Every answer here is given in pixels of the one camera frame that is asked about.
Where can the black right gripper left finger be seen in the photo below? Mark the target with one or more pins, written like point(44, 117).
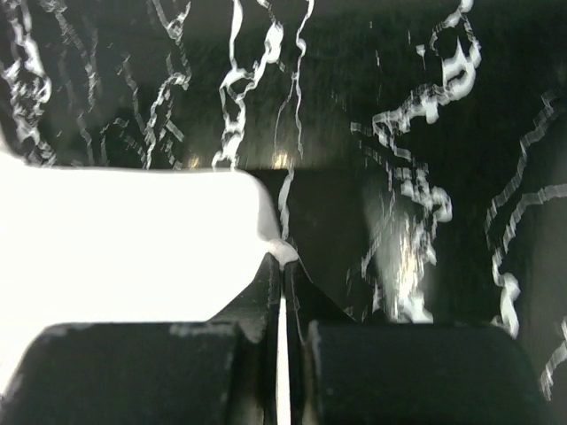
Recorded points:
point(221, 371)

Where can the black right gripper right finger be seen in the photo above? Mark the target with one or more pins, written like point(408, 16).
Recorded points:
point(342, 372)

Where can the white t shirt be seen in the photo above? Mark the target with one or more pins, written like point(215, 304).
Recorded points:
point(92, 245)

